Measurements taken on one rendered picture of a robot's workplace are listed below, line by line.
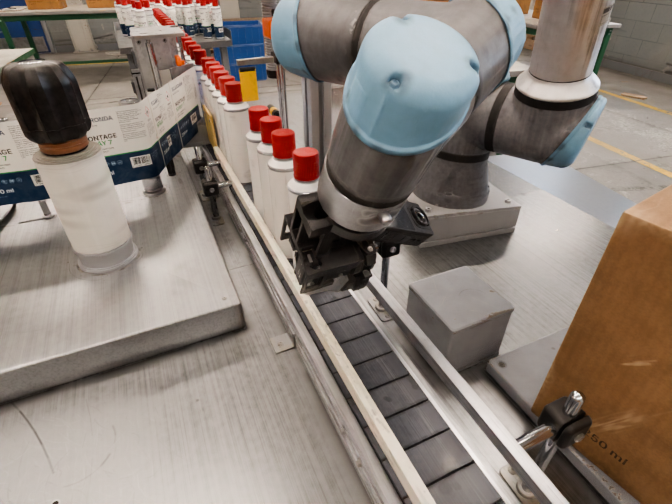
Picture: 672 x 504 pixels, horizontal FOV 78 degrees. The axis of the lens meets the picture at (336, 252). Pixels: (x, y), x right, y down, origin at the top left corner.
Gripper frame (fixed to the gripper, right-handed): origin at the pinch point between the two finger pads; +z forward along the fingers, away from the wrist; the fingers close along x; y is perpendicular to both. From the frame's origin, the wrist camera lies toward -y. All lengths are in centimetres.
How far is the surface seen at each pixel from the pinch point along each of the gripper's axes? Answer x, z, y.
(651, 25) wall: -265, 196, -587
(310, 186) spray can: -10.3, -7.0, 0.7
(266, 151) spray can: -22.6, 0.6, 2.1
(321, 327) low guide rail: 6.0, -1.3, 4.3
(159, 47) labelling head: -74, 22, 10
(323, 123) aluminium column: -35.5, 11.6, -14.5
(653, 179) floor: -48, 136, -298
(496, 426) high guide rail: 21.7, -15.8, -2.9
